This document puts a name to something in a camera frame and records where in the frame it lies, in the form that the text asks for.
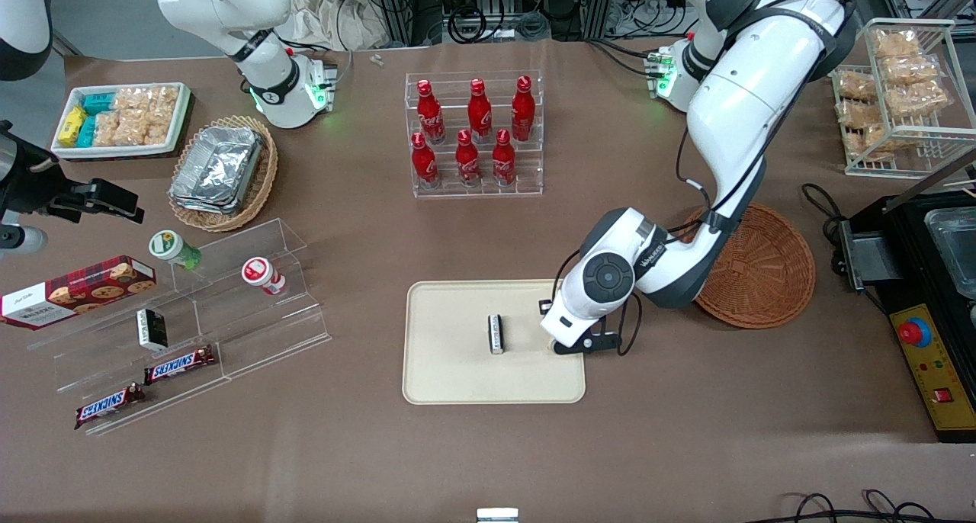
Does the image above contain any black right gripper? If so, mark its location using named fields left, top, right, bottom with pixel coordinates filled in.
left=0, top=120, right=146, bottom=225

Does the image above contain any aluminium foil tray stack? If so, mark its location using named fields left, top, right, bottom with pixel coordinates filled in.
left=169, top=124, right=265, bottom=216

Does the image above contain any white rectangular snack tray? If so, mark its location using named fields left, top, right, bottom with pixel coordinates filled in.
left=51, top=82, right=192, bottom=161

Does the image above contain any beige rectangular tray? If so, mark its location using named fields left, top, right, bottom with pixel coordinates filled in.
left=402, top=279, right=587, bottom=406

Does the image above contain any oval light wicker basket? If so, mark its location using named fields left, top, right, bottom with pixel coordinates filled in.
left=167, top=114, right=280, bottom=233

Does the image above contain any round brown wicker basket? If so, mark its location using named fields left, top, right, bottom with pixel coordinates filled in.
left=679, top=201, right=817, bottom=330

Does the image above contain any green lid small bottle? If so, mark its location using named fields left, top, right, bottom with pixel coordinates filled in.
left=148, top=229, right=204, bottom=271

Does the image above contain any clear rice cracker packet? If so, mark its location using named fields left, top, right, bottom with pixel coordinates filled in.
left=880, top=53, right=941, bottom=86
left=149, top=86, right=181, bottom=124
left=114, top=88, right=152, bottom=115
left=119, top=114, right=174, bottom=147
left=842, top=126, right=890, bottom=162
left=93, top=111, right=124, bottom=148
left=871, top=28, right=924, bottom=58
left=836, top=99, right=886, bottom=128
left=884, top=80, right=952, bottom=117
left=834, top=72, right=878, bottom=101

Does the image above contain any yellow snack packet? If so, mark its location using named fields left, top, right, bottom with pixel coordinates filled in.
left=59, top=107, right=87, bottom=147

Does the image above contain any red tartan cookie box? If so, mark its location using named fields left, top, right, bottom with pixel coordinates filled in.
left=0, top=255, right=158, bottom=332

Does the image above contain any red lid small bottle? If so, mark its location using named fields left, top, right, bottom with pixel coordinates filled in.
left=241, top=256, right=287, bottom=297

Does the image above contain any brown Snickers bar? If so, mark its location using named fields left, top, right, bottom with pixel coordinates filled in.
left=143, top=345, right=217, bottom=386
left=73, top=383, right=146, bottom=431

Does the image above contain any clear acrylic step shelf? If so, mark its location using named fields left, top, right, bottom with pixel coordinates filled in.
left=27, top=218, right=333, bottom=438

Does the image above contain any clear acrylic bottle rack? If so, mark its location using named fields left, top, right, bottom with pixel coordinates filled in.
left=404, top=70, right=544, bottom=199

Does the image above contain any red cola bottle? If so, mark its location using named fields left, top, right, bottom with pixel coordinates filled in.
left=491, top=129, right=518, bottom=188
left=467, top=78, right=493, bottom=145
left=454, top=129, right=482, bottom=188
left=416, top=79, right=447, bottom=145
left=510, top=75, right=537, bottom=143
left=410, top=131, right=440, bottom=189

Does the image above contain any crumpled beige paper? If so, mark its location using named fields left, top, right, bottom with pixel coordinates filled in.
left=286, top=0, right=386, bottom=52

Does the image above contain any red emergency stop button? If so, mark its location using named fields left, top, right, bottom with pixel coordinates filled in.
left=897, top=318, right=933, bottom=349

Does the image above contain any black countertop appliance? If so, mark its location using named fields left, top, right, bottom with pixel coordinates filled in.
left=827, top=151, right=976, bottom=310

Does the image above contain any black yellow control box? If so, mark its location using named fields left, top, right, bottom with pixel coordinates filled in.
left=888, top=302, right=976, bottom=442

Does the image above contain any steel pan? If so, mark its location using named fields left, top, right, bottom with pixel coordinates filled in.
left=924, top=206, right=976, bottom=300

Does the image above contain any black appliance cable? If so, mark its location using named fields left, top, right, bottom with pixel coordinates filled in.
left=800, top=183, right=847, bottom=239

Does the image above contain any black looped cable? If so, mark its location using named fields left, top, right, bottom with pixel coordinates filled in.
left=765, top=489, right=976, bottom=523

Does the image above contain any aluminium frame rack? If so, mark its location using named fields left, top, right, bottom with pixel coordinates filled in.
left=370, top=0, right=691, bottom=47

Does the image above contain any coiled black cable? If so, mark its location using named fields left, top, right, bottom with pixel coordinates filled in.
left=447, top=6, right=490, bottom=44

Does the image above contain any white wire rack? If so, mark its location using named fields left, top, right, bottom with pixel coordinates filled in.
left=827, top=18, right=976, bottom=180

